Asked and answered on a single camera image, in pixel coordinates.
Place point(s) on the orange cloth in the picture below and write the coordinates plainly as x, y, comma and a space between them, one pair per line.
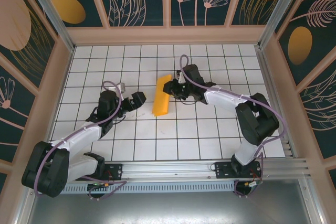
161, 98

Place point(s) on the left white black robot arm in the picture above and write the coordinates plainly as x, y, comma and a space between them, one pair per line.
89, 136

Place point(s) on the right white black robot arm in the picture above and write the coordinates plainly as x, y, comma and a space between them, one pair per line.
225, 100

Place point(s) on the grey metal sheet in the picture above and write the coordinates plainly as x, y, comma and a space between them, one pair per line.
168, 208

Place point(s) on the left base circuit board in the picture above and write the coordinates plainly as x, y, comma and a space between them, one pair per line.
98, 185

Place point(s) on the base circuit board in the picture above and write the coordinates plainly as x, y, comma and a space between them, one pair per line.
253, 184
98, 185

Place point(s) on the right base circuit board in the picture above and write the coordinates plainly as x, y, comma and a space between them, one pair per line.
253, 184

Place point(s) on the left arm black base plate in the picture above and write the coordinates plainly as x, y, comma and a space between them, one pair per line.
115, 170

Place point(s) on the long aluminium mounting rail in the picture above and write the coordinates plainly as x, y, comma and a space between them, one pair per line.
168, 169

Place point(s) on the aluminium side rail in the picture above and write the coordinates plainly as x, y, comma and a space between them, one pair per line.
267, 77

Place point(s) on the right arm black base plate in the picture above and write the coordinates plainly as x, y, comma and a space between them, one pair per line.
223, 170

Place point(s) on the left aluminium corner post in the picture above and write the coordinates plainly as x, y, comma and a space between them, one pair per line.
52, 16

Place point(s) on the aluminium corner post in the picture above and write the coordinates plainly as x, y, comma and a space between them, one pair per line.
52, 16
282, 6

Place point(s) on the right aluminium corner post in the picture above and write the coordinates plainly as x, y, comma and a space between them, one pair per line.
282, 6

